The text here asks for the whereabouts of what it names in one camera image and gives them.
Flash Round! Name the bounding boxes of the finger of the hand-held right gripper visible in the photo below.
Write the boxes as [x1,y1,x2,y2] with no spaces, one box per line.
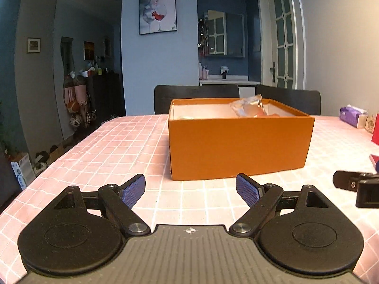
[332,170,374,191]

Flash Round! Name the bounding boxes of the wine glass wall picture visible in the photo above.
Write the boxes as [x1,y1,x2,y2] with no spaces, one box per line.
[139,0,178,36]

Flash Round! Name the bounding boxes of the white printed carton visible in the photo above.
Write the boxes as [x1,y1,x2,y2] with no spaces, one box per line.
[11,153,37,191]

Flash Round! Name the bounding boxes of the black dining chair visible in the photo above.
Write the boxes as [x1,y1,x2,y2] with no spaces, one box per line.
[256,84,322,116]
[154,84,240,115]

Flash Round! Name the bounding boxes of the beige round speaker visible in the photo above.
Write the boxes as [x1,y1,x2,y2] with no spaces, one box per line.
[365,114,378,133]

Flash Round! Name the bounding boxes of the hanging bags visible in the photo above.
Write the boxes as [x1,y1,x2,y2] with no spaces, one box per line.
[63,74,97,128]

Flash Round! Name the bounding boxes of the white glass-panel door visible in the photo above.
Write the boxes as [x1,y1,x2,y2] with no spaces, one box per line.
[257,0,306,90]

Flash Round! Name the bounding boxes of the pink checkered tablecloth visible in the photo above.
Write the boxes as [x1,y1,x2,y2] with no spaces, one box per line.
[0,114,379,284]

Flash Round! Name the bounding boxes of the clear plastic bag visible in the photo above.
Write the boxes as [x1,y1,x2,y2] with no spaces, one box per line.
[229,94,269,118]

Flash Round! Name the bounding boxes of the shoes on floor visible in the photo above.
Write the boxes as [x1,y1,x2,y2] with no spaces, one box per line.
[32,144,61,176]

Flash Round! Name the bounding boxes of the dark framed picture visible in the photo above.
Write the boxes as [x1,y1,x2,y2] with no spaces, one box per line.
[84,41,95,61]

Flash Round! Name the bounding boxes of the mirror wall cabinet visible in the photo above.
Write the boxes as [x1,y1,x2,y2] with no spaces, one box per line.
[203,10,246,58]

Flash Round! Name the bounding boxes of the orange cardboard box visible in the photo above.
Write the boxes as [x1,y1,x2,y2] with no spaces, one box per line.
[168,98,315,182]

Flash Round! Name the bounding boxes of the small framed picture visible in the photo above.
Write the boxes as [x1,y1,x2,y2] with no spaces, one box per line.
[27,37,41,54]

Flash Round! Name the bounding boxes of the red box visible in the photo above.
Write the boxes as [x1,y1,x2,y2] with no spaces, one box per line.
[371,112,379,145]

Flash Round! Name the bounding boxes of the purple tissue pack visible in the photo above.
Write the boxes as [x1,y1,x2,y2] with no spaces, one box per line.
[339,104,368,129]

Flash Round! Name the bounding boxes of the green plant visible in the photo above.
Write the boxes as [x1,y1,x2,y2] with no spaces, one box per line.
[0,101,17,162]

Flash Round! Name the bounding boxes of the dark sideboard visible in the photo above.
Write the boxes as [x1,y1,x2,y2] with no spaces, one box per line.
[86,71,125,119]

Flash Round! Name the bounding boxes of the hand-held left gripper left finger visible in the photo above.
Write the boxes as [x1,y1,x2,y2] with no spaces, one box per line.
[53,174,151,237]

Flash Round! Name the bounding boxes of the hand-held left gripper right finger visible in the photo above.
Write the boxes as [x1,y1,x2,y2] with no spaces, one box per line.
[229,173,329,237]

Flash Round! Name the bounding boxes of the white counter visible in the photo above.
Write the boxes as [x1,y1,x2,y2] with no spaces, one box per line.
[199,75,262,86]

